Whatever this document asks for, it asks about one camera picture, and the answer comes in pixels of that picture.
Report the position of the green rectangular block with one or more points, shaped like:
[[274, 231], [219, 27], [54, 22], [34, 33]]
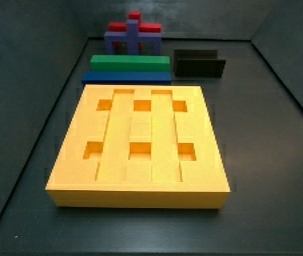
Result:
[[130, 63]]

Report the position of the yellow slotted board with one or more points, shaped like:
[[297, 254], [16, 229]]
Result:
[[139, 151]]

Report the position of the blue flat block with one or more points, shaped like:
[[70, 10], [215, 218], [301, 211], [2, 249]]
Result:
[[116, 77]]

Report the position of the red cross block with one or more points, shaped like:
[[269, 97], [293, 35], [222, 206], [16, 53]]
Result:
[[145, 27]]

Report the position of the black U-shaped bracket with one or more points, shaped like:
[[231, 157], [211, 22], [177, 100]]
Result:
[[198, 63]]

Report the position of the purple frame block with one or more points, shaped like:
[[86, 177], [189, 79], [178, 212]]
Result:
[[134, 39]]

